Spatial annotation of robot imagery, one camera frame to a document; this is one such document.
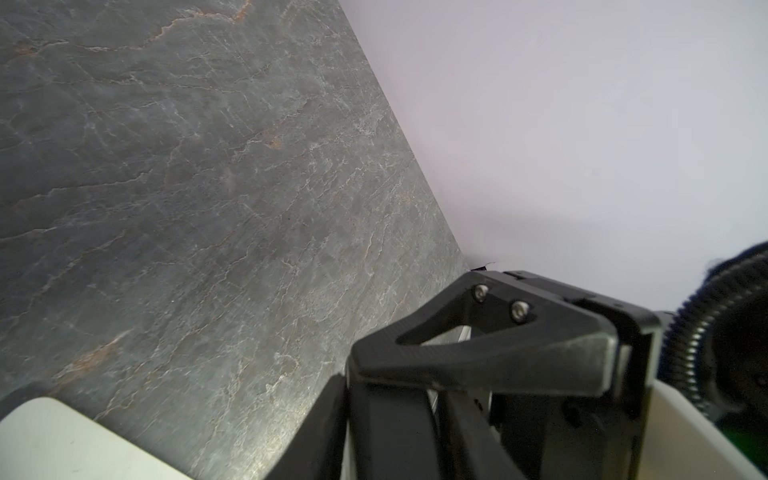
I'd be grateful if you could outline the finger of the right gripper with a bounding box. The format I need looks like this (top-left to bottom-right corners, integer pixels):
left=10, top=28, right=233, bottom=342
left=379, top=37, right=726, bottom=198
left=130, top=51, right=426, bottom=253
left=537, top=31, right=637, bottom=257
left=350, top=271, right=663, bottom=479

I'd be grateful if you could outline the silver laptop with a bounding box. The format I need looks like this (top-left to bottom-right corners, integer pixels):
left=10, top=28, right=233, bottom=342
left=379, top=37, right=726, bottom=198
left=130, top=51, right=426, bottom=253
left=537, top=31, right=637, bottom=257
left=1, top=397, right=187, bottom=479

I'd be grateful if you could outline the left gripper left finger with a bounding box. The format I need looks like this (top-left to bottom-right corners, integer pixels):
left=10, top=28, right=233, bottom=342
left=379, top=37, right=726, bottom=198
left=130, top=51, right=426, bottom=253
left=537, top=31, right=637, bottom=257
left=266, top=374, right=349, bottom=480

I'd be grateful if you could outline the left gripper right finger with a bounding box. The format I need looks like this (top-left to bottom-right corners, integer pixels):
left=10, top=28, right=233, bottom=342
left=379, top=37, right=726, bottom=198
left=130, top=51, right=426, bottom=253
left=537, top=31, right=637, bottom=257
left=348, top=353, right=524, bottom=479

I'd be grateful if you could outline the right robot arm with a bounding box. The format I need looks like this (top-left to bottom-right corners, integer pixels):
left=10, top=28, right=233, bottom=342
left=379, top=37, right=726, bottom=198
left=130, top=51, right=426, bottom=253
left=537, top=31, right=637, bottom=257
left=347, top=244, right=767, bottom=479

